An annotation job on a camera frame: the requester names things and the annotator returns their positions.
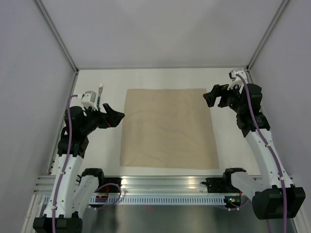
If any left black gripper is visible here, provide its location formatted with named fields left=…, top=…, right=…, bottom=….
left=81, top=103, right=124, bottom=135

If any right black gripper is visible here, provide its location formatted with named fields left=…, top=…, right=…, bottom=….
left=203, top=80, right=245, bottom=114

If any fork with teal handle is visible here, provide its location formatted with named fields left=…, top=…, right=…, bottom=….
left=97, top=83, right=104, bottom=108

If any beige cloth napkin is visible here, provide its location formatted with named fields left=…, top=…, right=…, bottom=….
left=121, top=88, right=219, bottom=170

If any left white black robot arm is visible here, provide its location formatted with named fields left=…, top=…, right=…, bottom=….
left=33, top=103, right=125, bottom=233

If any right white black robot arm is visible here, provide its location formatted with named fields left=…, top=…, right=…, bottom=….
left=203, top=84, right=306, bottom=220

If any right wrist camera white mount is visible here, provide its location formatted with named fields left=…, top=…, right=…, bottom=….
left=227, top=68, right=247, bottom=92

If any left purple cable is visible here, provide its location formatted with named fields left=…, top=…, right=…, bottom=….
left=50, top=94, right=121, bottom=233

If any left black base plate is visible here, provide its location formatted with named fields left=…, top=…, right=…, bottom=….
left=99, top=177, right=122, bottom=194

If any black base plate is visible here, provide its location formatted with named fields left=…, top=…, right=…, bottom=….
left=99, top=177, right=122, bottom=194
left=201, top=177, right=234, bottom=194

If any white slotted cable duct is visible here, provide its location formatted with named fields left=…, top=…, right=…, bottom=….
left=89, top=194, right=225, bottom=206

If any left aluminium frame post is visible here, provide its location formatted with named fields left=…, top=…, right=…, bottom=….
left=33, top=0, right=79, bottom=74

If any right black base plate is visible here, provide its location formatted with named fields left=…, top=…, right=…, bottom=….
left=201, top=177, right=234, bottom=194

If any aluminium front rail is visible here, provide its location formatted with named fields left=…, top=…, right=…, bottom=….
left=33, top=175, right=265, bottom=194

